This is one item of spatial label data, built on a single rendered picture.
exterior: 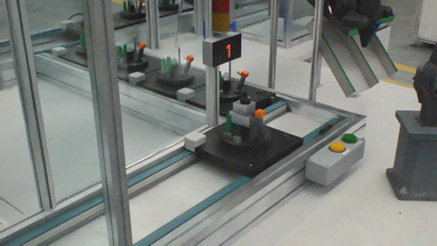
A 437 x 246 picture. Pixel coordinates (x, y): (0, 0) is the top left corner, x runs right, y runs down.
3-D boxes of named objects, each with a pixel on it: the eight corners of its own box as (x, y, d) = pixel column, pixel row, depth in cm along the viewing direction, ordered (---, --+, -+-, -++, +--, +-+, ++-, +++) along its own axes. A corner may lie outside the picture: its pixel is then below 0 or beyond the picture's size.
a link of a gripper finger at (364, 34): (377, 24, 141) (356, 20, 144) (371, 26, 138) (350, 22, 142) (373, 49, 144) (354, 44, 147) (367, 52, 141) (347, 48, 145)
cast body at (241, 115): (259, 123, 146) (259, 100, 143) (248, 128, 143) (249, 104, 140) (235, 115, 151) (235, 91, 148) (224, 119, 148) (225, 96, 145)
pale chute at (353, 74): (370, 88, 180) (379, 82, 176) (346, 98, 172) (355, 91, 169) (330, 19, 185) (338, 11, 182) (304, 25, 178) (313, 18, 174)
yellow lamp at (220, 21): (233, 28, 146) (233, 11, 144) (221, 32, 143) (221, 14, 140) (219, 25, 149) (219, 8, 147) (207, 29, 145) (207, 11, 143)
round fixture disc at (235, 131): (278, 139, 150) (279, 132, 149) (248, 157, 140) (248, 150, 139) (240, 125, 158) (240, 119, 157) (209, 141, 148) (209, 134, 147)
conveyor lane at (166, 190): (339, 143, 171) (342, 115, 166) (143, 282, 113) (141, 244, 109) (267, 119, 187) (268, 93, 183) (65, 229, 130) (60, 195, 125)
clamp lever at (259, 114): (264, 135, 145) (265, 110, 142) (260, 138, 143) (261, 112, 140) (254, 132, 147) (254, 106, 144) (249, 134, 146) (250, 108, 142)
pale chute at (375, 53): (389, 76, 190) (398, 70, 187) (367, 85, 183) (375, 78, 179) (350, 11, 195) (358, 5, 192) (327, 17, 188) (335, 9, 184)
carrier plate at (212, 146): (303, 144, 151) (304, 137, 150) (252, 178, 135) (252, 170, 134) (237, 121, 165) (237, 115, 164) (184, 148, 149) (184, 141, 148)
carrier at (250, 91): (275, 98, 181) (277, 63, 176) (231, 121, 165) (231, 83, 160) (221, 82, 196) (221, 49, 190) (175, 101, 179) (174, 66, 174)
